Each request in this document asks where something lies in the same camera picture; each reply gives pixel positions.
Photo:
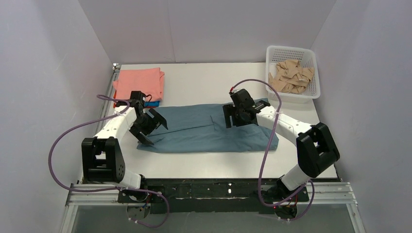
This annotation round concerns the grey-blue t shirt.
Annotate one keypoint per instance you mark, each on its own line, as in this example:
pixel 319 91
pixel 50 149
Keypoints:
pixel 201 128

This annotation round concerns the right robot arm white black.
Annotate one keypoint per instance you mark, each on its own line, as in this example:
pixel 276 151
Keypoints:
pixel 315 146

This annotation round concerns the pink folded t shirt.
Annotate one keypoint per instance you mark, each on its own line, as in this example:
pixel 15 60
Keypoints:
pixel 148 81

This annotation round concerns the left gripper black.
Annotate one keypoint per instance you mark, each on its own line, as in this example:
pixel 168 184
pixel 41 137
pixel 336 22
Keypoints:
pixel 147 125

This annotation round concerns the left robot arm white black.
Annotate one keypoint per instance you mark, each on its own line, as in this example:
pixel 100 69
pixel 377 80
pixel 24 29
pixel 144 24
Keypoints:
pixel 102 157

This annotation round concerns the white plastic basket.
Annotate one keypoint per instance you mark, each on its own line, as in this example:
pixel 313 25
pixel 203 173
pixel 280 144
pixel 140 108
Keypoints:
pixel 275 54

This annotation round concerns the beige crumpled t shirt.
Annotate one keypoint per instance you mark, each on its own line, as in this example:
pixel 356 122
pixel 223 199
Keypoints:
pixel 290 77

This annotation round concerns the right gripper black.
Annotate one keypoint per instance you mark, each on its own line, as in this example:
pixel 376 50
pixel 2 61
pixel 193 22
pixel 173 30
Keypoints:
pixel 232 111

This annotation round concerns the aluminium left side rail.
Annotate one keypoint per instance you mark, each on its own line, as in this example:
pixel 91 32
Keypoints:
pixel 104 109

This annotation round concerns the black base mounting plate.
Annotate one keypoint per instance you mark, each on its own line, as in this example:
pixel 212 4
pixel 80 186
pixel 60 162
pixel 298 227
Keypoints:
pixel 204 195

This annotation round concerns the blue folded t shirt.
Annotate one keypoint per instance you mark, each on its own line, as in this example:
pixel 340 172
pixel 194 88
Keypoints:
pixel 152 104

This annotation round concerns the aluminium front frame rail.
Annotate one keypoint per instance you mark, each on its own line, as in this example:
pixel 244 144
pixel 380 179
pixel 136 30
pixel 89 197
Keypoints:
pixel 325 193

